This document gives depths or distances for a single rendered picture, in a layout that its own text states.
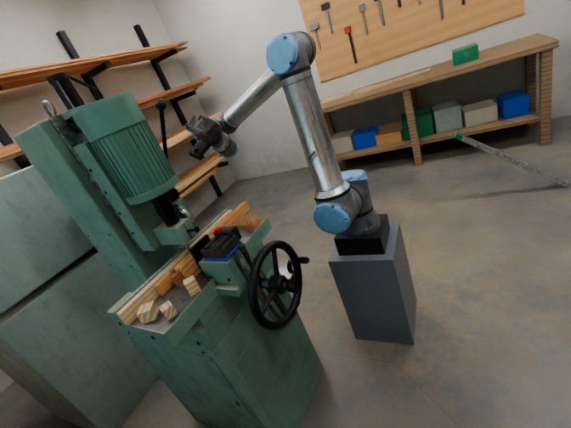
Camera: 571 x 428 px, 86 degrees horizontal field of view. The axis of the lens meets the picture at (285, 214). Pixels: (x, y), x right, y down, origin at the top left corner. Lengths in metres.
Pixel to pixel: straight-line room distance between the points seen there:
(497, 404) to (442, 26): 3.28
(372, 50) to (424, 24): 0.54
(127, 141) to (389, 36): 3.30
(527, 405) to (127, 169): 1.66
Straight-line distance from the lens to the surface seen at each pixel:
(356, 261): 1.45
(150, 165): 1.04
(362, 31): 3.96
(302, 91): 1.12
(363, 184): 1.36
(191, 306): 1.01
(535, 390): 1.70
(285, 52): 1.11
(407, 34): 3.91
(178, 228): 1.11
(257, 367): 1.30
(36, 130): 1.24
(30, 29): 4.01
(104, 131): 1.03
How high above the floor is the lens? 1.42
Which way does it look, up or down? 25 degrees down
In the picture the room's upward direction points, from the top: 22 degrees counter-clockwise
